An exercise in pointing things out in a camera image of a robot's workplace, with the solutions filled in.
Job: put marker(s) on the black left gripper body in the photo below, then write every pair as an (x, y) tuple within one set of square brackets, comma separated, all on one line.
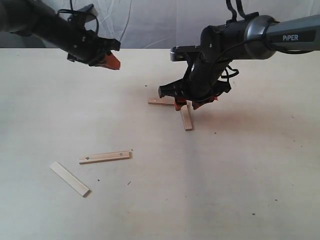
[(92, 49)]

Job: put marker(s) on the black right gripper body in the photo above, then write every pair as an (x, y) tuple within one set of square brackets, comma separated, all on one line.
[(199, 83)]

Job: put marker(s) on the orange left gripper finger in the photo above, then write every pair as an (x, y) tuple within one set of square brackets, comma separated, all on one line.
[(109, 62)]

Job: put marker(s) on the wooden stick with end hole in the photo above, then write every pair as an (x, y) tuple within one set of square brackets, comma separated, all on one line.
[(160, 101)]

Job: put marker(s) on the wooden stick with two holes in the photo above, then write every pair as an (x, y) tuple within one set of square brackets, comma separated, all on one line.
[(105, 157)]

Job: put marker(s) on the plain wooden stick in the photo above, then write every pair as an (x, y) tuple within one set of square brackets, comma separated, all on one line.
[(70, 179)]

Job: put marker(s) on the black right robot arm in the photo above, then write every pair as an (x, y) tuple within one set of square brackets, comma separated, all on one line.
[(257, 38)]

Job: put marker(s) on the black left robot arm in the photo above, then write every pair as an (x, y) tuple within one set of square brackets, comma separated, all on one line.
[(65, 29)]

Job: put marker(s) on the white backdrop curtain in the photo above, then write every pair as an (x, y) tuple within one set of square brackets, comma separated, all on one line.
[(162, 24)]

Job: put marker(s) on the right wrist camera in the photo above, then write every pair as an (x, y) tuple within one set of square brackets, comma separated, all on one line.
[(184, 53)]

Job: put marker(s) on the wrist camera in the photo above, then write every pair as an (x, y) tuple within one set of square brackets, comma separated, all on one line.
[(88, 10), (184, 53)]

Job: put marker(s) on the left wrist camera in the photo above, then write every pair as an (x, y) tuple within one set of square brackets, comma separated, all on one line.
[(88, 10)]

